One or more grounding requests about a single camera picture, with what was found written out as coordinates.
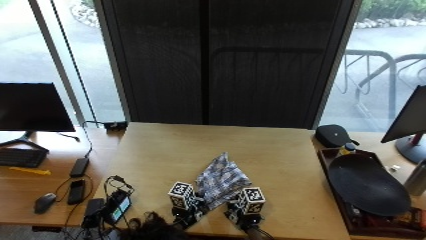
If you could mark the dark roller blind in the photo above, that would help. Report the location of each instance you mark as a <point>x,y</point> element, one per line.
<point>221,60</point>

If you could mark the person's left hand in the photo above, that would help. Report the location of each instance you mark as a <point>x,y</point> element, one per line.
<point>187,215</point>

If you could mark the monitor with red stand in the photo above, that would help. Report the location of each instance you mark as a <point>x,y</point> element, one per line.
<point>410,120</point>

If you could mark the grey window frame post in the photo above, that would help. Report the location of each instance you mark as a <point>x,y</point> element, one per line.
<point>57,63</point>

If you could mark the black computer monitor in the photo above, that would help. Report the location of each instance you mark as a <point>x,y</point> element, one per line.
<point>30,106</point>

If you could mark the black phone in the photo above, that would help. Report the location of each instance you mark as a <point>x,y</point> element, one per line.
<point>76,191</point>

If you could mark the black power adapter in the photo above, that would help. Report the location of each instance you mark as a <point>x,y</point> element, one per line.
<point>78,167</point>

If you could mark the black charger block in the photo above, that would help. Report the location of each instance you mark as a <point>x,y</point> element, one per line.
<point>93,211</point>

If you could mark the black zipped case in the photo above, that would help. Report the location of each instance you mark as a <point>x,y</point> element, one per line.
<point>332,135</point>

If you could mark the black oval plate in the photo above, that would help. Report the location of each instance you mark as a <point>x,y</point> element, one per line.
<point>367,185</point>

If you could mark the black keyboard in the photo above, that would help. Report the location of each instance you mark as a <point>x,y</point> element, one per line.
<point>20,157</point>

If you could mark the yellow plastic strip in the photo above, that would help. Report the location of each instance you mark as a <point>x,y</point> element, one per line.
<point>30,171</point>

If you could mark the dark brown wooden tray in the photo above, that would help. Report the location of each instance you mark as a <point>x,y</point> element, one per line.
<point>339,206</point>

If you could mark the black computer mouse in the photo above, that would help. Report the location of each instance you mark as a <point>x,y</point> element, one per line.
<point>44,202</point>

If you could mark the smartphone with lit screen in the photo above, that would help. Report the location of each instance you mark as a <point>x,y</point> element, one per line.
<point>118,206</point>

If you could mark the person's right hand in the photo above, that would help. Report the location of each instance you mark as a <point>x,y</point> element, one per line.
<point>241,217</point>

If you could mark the small black box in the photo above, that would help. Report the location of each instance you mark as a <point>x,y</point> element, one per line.
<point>115,125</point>

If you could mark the grey metal bike rack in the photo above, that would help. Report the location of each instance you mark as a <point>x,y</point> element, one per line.
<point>390,83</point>

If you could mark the white marker cube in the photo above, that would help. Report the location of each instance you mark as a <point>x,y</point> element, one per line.
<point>251,200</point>
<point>181,195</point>

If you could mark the small yellow black bottle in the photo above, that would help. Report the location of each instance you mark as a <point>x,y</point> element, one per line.
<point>347,149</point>

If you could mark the blue white patterned cloth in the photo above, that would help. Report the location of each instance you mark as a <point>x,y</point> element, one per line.
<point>221,180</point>

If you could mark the small white object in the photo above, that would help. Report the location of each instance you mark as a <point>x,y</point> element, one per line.
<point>394,168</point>

